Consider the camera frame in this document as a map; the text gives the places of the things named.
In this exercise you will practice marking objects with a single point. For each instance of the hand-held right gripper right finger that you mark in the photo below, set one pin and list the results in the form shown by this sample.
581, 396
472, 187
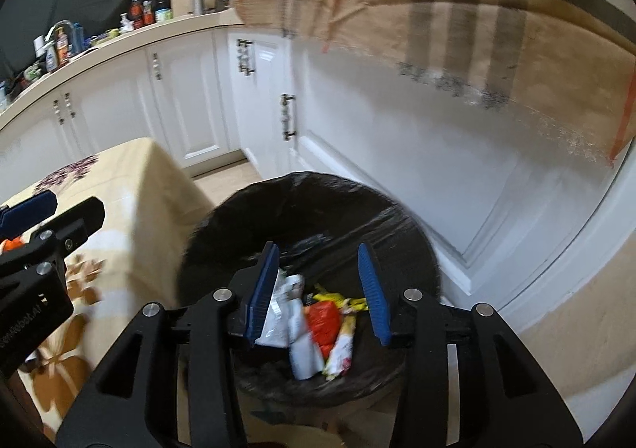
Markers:
372, 299

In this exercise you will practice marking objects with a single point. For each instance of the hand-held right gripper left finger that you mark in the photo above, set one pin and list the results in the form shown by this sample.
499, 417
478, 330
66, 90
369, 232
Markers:
263, 299

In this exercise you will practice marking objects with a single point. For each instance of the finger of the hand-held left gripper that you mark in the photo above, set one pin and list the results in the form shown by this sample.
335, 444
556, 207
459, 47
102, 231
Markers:
30, 209
74, 224

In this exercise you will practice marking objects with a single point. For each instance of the white printed packet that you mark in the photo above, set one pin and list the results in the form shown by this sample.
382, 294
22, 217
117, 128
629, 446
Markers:
276, 319

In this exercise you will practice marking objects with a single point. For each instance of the small orange-red plastic bag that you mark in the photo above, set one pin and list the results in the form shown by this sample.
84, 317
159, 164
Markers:
10, 244

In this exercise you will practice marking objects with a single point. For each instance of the yellow and white packet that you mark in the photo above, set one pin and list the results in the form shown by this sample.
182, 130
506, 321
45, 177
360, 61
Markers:
343, 343

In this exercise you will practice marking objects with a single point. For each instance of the large red plastic bag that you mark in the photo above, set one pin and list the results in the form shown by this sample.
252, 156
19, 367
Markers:
323, 324

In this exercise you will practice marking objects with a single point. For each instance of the black trash bin with bag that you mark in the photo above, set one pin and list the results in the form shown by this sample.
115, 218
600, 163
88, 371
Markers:
298, 209

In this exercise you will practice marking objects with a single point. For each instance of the floral beige tablecloth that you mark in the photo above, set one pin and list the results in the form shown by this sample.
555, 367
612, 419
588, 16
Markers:
139, 229

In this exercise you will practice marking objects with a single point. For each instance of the white and blue bottle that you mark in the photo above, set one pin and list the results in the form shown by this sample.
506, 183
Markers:
51, 59

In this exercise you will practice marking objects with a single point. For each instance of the white faucet filter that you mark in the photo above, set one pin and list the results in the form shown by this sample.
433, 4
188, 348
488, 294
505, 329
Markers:
39, 45

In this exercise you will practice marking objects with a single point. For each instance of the orange dish soap bottle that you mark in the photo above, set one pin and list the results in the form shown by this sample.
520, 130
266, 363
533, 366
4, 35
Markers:
62, 48

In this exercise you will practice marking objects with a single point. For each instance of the white base cabinets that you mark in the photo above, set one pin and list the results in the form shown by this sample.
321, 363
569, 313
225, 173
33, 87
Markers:
189, 95

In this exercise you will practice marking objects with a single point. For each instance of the chrome kitchen faucet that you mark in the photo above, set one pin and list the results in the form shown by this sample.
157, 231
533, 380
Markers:
62, 24

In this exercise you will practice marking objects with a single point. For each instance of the white pump bottle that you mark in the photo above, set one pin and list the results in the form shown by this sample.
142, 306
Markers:
124, 23

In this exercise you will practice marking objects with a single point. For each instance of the small red bottle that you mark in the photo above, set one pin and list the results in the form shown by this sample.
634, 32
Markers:
148, 14

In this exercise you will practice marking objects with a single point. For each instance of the tall red sauce bottle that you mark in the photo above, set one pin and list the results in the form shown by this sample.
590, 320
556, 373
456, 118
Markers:
135, 8

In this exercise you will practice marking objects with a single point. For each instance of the dark bottle with green label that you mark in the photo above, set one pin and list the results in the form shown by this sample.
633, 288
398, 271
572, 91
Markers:
162, 6

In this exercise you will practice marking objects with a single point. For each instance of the steel thermos bottle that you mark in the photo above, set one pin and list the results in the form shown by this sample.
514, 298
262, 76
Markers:
197, 0

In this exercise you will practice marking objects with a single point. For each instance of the beige plaid cloth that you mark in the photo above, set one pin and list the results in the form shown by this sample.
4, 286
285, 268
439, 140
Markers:
447, 6

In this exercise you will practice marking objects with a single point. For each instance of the white door frame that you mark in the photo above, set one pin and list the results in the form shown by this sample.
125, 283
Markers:
571, 269

